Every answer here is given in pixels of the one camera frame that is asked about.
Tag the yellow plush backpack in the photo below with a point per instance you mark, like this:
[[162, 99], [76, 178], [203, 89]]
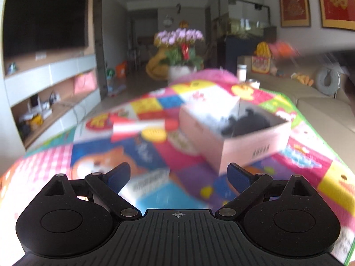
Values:
[[263, 48]]

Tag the black television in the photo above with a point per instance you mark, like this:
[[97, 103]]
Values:
[[44, 13]]

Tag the beige sofa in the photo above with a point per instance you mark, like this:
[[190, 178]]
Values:
[[319, 110]]

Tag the white power strip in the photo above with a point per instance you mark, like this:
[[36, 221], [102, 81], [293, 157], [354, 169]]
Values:
[[55, 97]]

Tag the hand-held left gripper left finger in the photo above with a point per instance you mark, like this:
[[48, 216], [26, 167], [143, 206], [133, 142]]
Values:
[[119, 177]]

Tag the glass fish tank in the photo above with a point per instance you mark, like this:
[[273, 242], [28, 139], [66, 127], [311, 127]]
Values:
[[244, 19]]

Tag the pink cardboard box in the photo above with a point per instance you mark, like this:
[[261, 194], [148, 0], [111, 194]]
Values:
[[235, 149]]

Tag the watermelon ball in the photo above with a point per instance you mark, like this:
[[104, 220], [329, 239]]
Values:
[[111, 72]]

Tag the pink gift bag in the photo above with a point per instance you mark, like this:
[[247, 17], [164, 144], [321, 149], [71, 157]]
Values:
[[84, 83]]

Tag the large yellow plush toy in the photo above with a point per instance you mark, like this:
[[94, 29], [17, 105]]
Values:
[[155, 66]]

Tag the orange plush toy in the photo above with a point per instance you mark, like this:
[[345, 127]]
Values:
[[302, 79]]

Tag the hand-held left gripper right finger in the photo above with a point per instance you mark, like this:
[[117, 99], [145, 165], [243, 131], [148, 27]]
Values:
[[238, 176]]

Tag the yellow box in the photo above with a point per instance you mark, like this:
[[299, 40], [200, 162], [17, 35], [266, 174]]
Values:
[[33, 122]]

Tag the black plush cat toy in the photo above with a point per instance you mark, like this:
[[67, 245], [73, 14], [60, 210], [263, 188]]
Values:
[[246, 123]]

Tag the orange paper bag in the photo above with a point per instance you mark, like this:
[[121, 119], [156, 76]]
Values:
[[122, 69]]

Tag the colourful printed play mat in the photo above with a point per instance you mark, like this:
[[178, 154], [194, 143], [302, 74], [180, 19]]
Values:
[[55, 166]]

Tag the white flower pot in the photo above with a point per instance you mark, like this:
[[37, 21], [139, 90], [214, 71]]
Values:
[[180, 72]]

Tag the grey neck pillow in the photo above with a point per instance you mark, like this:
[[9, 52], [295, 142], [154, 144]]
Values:
[[319, 81]]

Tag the white thermos bottle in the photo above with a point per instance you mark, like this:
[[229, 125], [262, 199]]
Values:
[[241, 72]]

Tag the white router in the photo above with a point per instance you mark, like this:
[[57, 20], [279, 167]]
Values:
[[35, 105]]

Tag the patterned yellow gift bag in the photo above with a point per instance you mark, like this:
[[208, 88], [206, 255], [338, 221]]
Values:
[[260, 64]]

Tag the round wall clock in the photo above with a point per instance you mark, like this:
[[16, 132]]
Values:
[[168, 21]]

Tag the white wooden TV cabinet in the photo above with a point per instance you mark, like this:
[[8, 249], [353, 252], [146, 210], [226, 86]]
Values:
[[55, 72]]

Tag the purple orchid plant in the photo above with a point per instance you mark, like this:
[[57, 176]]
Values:
[[179, 44]]

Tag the red gold framed wall poster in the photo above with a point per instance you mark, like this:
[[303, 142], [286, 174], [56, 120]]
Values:
[[337, 2]]

